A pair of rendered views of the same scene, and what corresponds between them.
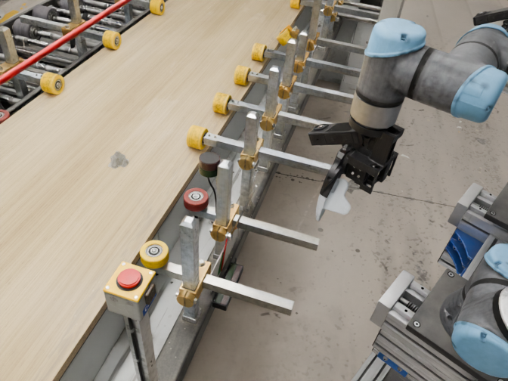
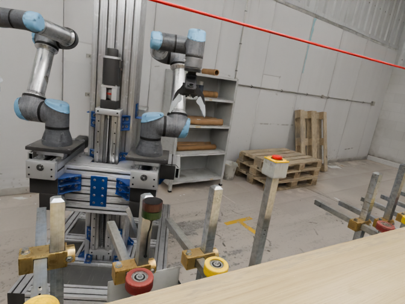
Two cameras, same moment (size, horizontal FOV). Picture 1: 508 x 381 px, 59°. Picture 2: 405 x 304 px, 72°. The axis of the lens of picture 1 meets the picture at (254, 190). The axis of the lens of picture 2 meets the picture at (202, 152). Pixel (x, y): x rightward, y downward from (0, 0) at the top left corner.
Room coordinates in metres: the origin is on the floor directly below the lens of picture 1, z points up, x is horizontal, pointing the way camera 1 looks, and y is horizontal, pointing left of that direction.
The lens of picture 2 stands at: (1.42, 0.77, 1.48)
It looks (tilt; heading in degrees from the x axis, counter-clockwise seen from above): 14 degrees down; 226
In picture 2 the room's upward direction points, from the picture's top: 8 degrees clockwise
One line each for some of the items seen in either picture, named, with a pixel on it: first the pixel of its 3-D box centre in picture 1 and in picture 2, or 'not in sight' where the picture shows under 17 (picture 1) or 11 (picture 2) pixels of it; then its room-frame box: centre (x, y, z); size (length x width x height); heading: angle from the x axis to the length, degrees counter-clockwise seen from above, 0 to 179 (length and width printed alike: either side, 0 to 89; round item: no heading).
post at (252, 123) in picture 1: (248, 170); (56, 273); (1.21, 0.03, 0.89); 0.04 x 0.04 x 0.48; 76
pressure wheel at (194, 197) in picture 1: (196, 207); (138, 291); (1.03, 0.18, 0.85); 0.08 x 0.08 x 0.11
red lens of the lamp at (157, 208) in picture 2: (209, 161); (152, 204); (0.98, 0.13, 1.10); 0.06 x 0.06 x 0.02
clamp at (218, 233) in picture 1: (224, 221); (134, 269); (0.99, 0.09, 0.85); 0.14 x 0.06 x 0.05; 166
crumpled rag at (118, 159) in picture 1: (119, 158); not in sight; (1.17, 0.47, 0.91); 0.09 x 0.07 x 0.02; 11
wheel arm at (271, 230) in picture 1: (252, 225); (122, 255); (0.98, -0.01, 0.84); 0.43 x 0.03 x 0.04; 76
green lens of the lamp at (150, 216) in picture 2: (209, 168); (151, 212); (0.98, 0.13, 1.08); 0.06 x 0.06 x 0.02
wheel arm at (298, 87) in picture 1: (295, 86); not in sight; (1.73, -0.13, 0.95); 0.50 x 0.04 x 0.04; 76
